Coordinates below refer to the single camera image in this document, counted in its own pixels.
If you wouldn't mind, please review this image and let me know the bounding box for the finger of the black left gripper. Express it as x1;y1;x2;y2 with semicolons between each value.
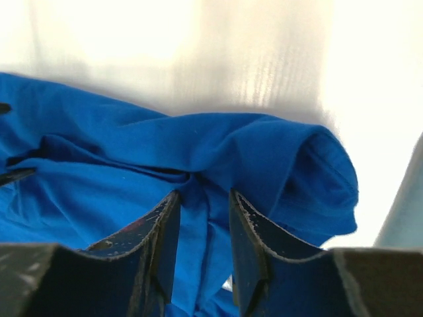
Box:
0;168;36;185
0;102;11;114

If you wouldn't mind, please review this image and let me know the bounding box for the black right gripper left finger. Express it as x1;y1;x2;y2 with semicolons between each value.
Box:
1;191;180;316

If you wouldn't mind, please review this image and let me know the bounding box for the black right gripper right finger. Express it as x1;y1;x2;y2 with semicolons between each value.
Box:
229;190;422;317

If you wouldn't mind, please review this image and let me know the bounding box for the blue printed t shirt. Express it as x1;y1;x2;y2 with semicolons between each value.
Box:
1;73;358;316

